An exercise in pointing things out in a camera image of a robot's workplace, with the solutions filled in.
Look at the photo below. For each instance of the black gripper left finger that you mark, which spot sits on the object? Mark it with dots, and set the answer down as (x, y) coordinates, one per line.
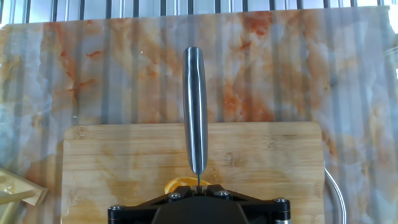
(133, 214)

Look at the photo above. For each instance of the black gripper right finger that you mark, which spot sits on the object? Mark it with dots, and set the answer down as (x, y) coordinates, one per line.
(267, 214)

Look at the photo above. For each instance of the steel cleaver knife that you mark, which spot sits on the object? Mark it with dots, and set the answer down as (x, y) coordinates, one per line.
(195, 109)

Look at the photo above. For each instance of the wooden cutting board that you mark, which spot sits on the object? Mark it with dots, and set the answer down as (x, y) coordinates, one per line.
(264, 161)

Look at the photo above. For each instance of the cut orange piece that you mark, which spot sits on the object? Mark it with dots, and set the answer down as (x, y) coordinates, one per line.
(177, 183)

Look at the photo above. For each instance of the wooden peg rack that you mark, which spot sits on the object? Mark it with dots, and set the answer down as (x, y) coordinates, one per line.
(18, 186)

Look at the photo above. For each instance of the marble pattern plastic mat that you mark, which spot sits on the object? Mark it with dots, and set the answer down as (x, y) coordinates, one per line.
(124, 77)

